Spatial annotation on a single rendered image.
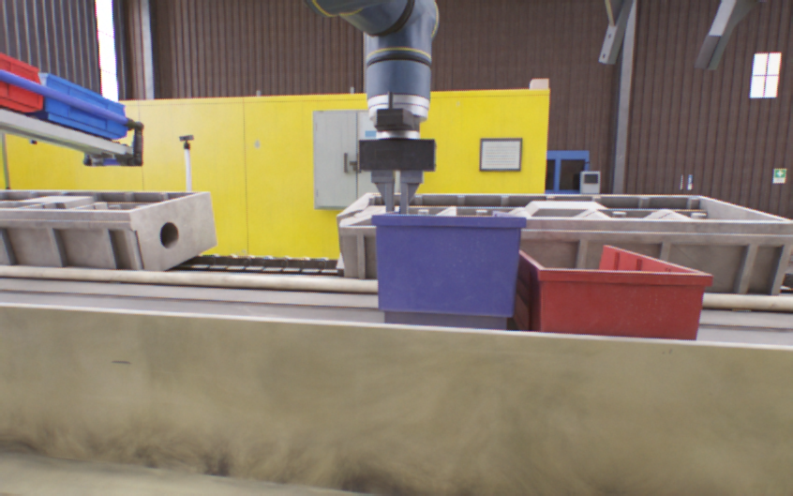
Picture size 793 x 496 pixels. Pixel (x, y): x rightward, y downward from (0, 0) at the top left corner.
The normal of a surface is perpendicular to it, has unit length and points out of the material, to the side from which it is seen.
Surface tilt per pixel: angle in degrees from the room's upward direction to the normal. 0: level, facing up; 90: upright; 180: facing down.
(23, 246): 100
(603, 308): 92
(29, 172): 90
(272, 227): 90
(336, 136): 90
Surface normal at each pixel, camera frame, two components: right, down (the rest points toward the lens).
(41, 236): -0.14, 0.28
